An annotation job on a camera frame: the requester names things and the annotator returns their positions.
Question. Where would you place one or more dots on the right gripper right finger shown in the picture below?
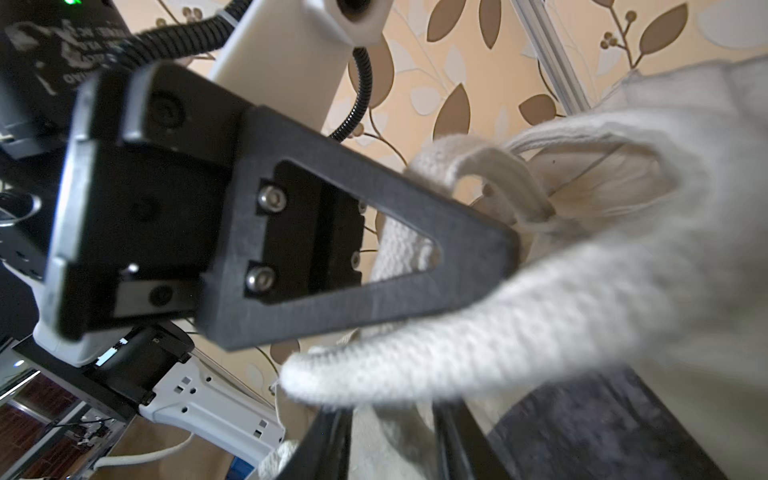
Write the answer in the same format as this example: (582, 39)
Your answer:
(463, 451)

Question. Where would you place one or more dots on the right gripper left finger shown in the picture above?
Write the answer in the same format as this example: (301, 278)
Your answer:
(324, 452)

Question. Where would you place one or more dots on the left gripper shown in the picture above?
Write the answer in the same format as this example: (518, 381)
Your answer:
(140, 199)

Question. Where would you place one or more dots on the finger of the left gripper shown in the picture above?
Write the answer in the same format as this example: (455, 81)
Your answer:
(293, 241)

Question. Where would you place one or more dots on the cream canvas grocery bag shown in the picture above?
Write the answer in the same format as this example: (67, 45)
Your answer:
(678, 278)

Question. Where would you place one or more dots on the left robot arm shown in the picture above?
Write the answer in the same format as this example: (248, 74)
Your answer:
(48, 50)

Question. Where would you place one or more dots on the white power strip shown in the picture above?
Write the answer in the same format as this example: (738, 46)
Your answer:
(192, 397)

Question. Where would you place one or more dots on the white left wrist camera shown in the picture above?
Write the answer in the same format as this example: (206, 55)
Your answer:
(291, 55)

